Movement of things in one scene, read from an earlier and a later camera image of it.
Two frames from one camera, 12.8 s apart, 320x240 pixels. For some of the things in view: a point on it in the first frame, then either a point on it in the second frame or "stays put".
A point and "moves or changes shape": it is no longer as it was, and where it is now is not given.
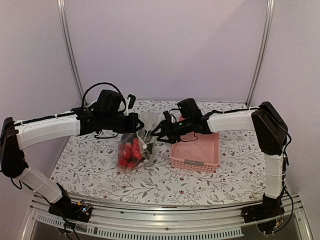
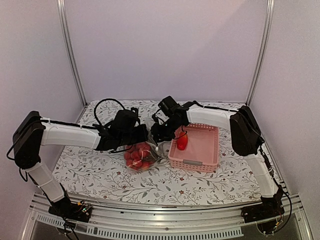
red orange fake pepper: [136, 149] -> [182, 142]
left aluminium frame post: [62, 17] stays put
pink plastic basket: [200, 152] stays put
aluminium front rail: [142, 222] stays put
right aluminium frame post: [270, 11] stays put
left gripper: [132, 127] -> [144, 137]
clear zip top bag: [136, 149] moves or changes shape
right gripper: [167, 129] stays put
